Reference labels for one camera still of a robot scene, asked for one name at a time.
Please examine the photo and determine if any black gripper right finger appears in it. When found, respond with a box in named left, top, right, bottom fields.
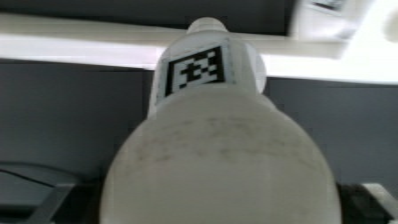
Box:
left=337, top=183, right=398, bottom=224

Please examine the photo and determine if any white lamp bulb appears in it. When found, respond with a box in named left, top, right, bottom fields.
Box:
left=99, top=17, right=342, bottom=224

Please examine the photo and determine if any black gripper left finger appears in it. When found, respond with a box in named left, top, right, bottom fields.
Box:
left=23, top=182, right=102, bottom=224

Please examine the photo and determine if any white front fence rail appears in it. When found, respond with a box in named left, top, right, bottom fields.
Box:
left=0, top=13, right=398, bottom=85

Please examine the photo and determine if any white lamp base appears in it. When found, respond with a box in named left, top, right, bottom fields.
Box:
left=289, top=0, right=398, bottom=42

